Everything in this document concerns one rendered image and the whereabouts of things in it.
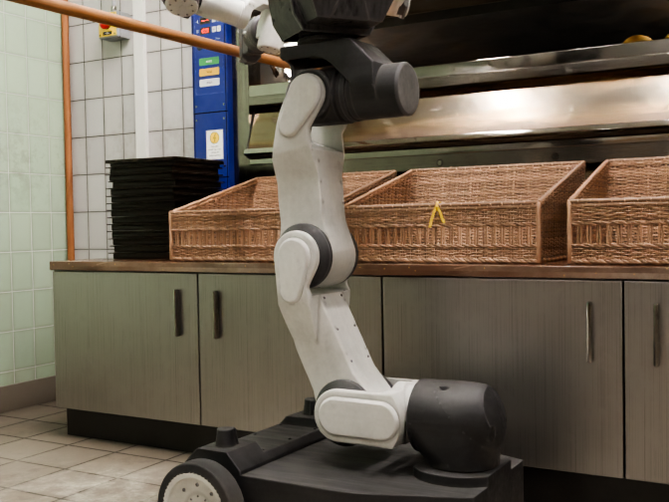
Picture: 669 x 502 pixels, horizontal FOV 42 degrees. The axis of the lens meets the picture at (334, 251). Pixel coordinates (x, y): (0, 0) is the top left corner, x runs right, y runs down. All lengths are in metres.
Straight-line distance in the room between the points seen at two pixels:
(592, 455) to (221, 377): 1.06
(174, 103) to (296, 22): 1.51
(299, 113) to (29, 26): 1.96
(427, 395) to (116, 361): 1.28
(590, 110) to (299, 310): 1.15
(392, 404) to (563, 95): 1.23
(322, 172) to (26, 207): 1.86
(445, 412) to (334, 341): 0.29
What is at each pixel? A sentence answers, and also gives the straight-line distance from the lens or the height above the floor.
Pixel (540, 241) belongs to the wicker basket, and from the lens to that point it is 2.14.
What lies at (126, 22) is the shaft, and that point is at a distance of 2.24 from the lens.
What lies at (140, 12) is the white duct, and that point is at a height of 1.50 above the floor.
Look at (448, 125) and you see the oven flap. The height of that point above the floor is 0.99.
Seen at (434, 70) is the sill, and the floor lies 1.16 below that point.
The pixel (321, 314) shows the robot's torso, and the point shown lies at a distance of 1.89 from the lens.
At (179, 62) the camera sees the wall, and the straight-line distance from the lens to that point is 3.36.
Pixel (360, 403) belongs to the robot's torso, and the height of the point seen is 0.31.
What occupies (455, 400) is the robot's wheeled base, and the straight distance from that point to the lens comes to 1.77.
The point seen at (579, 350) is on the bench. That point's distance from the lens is 2.08.
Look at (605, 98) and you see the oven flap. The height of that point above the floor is 1.03.
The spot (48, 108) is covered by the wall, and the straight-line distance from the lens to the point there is 3.67.
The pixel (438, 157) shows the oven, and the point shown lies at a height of 0.89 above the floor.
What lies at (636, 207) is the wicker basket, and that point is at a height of 0.71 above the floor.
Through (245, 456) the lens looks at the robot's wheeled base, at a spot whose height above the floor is 0.19.
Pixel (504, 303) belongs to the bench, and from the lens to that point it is 2.12.
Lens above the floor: 0.69
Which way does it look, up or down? 2 degrees down
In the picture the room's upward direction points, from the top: 1 degrees counter-clockwise
